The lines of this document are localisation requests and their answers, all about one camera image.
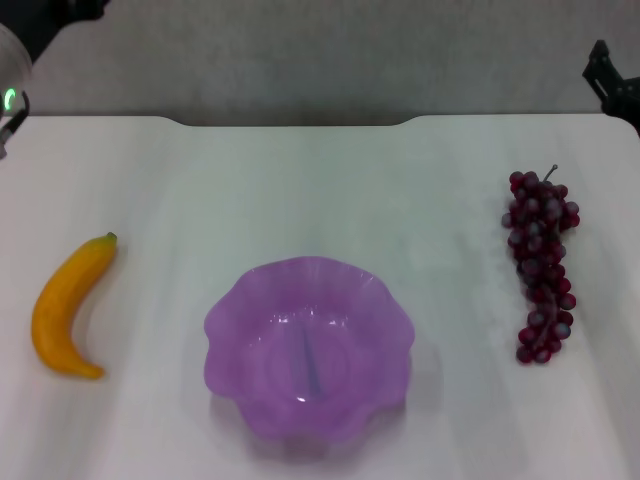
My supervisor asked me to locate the yellow banana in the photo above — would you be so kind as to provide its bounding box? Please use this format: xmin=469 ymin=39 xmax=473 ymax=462
xmin=30 ymin=231 xmax=119 ymax=381

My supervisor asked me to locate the dark red grape bunch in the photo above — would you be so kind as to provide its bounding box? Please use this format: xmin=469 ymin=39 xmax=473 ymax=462
xmin=501 ymin=163 xmax=581 ymax=366

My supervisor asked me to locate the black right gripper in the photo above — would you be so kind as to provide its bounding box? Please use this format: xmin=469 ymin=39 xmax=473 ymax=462
xmin=581 ymin=39 xmax=640 ymax=137

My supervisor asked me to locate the purple wavy-rim plastic bowl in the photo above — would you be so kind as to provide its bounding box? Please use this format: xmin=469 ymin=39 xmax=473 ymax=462
xmin=202 ymin=255 xmax=416 ymax=446

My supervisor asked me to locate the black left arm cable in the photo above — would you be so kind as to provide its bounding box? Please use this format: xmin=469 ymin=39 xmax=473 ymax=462
xmin=0 ymin=93 xmax=32 ymax=159

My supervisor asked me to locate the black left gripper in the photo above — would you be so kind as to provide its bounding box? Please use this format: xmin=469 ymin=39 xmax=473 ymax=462
xmin=0 ymin=0 xmax=112 ymax=67

